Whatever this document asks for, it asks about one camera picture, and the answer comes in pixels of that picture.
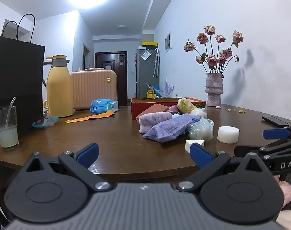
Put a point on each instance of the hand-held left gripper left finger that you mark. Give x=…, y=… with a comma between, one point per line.
x=88, y=154

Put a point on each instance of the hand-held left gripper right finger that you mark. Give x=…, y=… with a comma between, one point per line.
x=200, y=157

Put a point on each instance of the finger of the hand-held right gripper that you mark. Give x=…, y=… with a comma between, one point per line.
x=279, y=147
x=276, y=134

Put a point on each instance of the white wedge sponge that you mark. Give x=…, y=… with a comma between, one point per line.
x=189, y=146

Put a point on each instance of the white round sponge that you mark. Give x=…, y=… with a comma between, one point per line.
x=228, y=135

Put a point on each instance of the purple knitted cloth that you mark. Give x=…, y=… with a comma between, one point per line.
x=167, y=130

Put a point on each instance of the white plush toy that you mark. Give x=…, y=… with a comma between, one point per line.
x=200, y=113

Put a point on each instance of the light blue plush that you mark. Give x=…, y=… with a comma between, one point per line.
x=177, y=116

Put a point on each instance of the yellow plush toy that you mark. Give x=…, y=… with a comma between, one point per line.
x=185, y=105

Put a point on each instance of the lilac towel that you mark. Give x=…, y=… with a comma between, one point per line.
x=152, y=122

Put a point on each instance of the red cardboard box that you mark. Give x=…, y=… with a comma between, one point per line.
x=135, y=110

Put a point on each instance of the brick red towel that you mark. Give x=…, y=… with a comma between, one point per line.
x=152, y=109

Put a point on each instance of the black phone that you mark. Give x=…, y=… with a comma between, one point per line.
x=275, y=121

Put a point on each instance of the scattered dried petals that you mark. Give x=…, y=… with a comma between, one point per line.
x=241, y=111

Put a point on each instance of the blue wet wipes packet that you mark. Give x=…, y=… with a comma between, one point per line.
x=101, y=105

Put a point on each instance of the small blue packet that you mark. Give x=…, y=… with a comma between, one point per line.
x=43, y=121

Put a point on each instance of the peach ribbed suitcase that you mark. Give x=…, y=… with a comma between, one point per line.
x=92, y=88

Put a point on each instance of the pink ceramic vase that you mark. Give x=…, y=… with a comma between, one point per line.
x=214, y=88

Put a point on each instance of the yellow thermos jug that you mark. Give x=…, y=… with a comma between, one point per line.
x=59, y=88

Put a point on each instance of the purple feather decoration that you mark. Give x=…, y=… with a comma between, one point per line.
x=169, y=88

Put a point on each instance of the dark brown door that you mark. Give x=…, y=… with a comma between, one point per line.
x=112, y=81

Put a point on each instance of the yellow bucket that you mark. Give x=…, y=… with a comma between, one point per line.
x=150, y=94

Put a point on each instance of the glass with milky drink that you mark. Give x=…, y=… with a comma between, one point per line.
x=7, y=134

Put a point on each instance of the clear drinking straw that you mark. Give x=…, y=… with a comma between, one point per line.
x=10, y=107

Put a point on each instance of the grey refrigerator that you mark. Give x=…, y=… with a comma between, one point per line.
x=145, y=74

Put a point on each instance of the white folded umbrella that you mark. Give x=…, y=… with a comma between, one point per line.
x=156, y=62

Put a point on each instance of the black paper bag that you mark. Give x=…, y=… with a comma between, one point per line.
x=16, y=76

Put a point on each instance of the white paper note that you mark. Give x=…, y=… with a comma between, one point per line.
x=145, y=55

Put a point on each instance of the yellow storage box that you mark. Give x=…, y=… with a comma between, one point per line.
x=149, y=44

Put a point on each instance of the small round hallway lamp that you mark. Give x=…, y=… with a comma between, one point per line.
x=121, y=26

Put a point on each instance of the small wall picture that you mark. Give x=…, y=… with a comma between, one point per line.
x=168, y=42

